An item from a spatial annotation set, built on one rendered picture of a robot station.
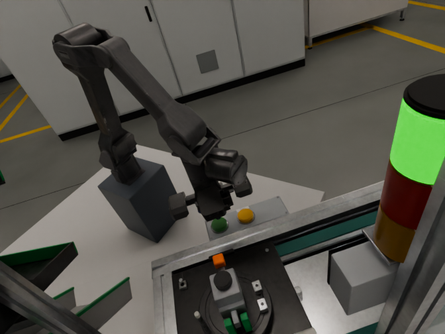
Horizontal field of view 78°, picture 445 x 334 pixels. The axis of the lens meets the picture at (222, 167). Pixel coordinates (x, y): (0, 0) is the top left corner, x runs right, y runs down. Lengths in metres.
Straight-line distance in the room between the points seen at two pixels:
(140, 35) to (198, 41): 0.62
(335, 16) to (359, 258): 4.23
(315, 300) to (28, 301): 0.50
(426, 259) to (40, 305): 0.38
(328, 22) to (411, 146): 4.23
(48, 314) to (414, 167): 0.39
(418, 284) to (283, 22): 3.40
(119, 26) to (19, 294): 3.07
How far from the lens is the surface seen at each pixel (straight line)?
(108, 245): 0.97
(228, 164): 0.49
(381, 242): 0.30
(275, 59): 3.66
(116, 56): 0.52
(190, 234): 0.86
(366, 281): 0.32
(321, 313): 0.64
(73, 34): 0.59
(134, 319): 0.80
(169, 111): 0.50
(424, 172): 0.22
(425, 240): 0.26
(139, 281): 0.84
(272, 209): 0.73
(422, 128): 0.21
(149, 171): 0.80
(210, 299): 0.60
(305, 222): 0.70
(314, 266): 0.69
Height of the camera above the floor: 1.52
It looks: 39 degrees down
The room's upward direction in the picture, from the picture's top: 16 degrees counter-clockwise
